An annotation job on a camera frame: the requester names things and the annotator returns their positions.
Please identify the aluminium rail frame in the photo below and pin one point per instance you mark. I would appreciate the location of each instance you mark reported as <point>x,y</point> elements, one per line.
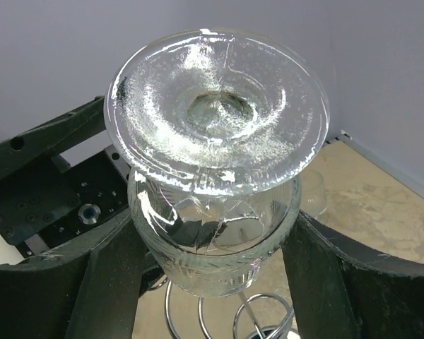
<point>406,180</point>

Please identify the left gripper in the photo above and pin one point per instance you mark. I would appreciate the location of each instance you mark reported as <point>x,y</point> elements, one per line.
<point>48,203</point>

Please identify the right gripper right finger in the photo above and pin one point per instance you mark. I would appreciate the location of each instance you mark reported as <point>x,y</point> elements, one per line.
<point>344,289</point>

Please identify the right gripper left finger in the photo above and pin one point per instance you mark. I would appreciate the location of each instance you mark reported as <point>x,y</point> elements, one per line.
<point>85,288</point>

